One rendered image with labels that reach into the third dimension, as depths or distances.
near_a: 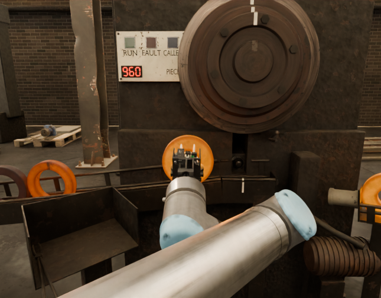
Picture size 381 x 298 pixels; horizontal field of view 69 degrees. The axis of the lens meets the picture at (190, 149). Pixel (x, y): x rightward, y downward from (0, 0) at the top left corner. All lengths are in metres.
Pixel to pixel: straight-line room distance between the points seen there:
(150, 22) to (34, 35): 7.05
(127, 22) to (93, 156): 2.83
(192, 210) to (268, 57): 0.54
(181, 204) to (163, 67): 0.67
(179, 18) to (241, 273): 0.95
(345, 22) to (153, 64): 0.73
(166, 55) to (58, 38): 6.83
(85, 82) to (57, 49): 4.15
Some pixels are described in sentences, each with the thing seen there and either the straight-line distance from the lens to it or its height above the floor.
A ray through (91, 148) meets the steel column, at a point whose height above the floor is 0.24.
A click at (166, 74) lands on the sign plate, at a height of 1.09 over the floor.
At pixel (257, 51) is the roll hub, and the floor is 1.14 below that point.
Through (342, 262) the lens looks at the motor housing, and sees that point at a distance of 1.10.
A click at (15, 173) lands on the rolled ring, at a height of 0.72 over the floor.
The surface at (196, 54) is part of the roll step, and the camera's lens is 0.95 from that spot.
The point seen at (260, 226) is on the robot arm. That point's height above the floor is 0.85.
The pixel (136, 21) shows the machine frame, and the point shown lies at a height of 1.28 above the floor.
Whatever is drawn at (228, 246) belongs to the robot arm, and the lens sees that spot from 0.36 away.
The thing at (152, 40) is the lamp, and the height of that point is 1.21.
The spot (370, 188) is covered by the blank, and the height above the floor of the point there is 0.73.
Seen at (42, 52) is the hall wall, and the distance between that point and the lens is 8.01.
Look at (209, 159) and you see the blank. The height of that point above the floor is 0.83.
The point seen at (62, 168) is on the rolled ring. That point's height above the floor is 0.75.
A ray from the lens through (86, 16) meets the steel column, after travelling 3.81.
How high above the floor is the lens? 1.05
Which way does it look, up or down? 13 degrees down
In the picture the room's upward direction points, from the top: straight up
